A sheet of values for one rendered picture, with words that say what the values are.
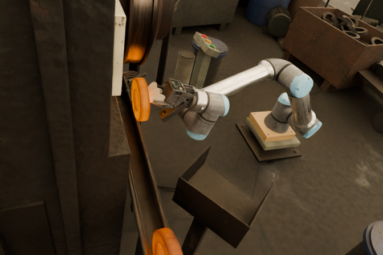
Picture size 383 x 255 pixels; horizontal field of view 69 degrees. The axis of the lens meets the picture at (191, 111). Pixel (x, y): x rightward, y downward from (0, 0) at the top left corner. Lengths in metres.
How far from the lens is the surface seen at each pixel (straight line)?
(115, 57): 0.57
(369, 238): 1.57
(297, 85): 1.44
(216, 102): 1.09
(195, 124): 1.15
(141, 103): 0.93
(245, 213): 1.08
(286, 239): 1.85
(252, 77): 1.41
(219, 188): 1.09
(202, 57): 2.07
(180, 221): 1.67
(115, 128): 0.82
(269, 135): 2.11
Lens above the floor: 1.45
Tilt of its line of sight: 39 degrees down
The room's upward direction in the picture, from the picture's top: 16 degrees clockwise
